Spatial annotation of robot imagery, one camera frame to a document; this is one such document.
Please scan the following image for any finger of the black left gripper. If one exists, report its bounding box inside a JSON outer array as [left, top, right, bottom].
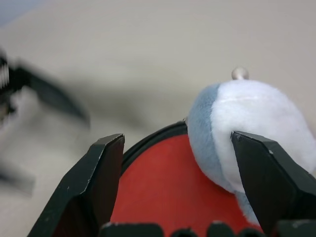
[[16, 61, 91, 128], [0, 170, 36, 196]]

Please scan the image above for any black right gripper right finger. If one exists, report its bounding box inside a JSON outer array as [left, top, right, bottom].
[[230, 130, 316, 235]]

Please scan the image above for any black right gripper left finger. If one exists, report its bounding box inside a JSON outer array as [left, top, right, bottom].
[[27, 133, 125, 237]]

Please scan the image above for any blue white plush charm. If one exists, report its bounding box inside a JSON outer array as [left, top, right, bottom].
[[187, 79, 316, 226]]

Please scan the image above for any red table tennis paddle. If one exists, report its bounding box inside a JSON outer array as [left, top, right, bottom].
[[110, 134, 264, 234]]

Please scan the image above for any silver metal charm bead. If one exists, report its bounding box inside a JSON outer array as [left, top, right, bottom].
[[231, 67, 249, 81]]

